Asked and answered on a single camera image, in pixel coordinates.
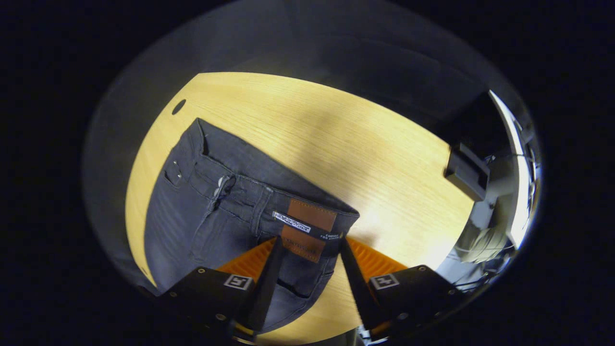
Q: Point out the small black box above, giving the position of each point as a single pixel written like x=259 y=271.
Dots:
x=467 y=170

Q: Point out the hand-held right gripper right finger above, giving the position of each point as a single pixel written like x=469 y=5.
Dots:
x=355 y=283

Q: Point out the dark grey jeans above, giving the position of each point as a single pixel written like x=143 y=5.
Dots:
x=192 y=216

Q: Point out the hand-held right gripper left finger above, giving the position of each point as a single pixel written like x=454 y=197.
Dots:
x=266 y=283

